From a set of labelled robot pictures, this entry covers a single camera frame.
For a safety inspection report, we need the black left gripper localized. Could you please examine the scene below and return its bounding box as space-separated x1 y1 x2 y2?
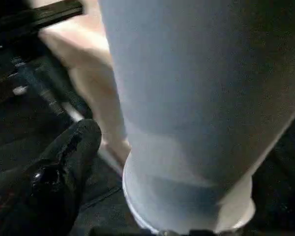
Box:
12 55 86 122

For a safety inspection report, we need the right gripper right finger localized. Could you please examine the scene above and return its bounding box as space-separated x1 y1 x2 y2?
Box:
250 137 295 236

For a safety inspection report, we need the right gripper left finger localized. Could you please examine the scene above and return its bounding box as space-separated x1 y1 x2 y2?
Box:
0 119 103 236

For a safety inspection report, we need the white plastic table leg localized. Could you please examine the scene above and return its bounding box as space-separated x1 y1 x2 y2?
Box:
99 0 295 233

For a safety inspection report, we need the black mat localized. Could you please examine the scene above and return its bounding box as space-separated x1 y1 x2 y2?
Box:
0 24 138 236

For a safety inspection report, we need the black metal stand frame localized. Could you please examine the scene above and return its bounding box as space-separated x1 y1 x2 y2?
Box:
0 0 84 32

